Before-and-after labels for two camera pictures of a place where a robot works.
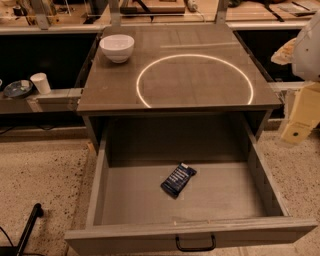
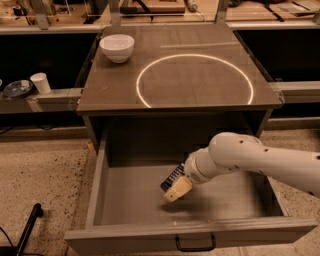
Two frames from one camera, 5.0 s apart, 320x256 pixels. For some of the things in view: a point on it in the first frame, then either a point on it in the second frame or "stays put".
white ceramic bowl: x=118 y=47 stays put
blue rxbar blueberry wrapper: x=177 y=179 stays put
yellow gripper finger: x=305 y=113 to x=199 y=168
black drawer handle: x=197 y=249 stays put
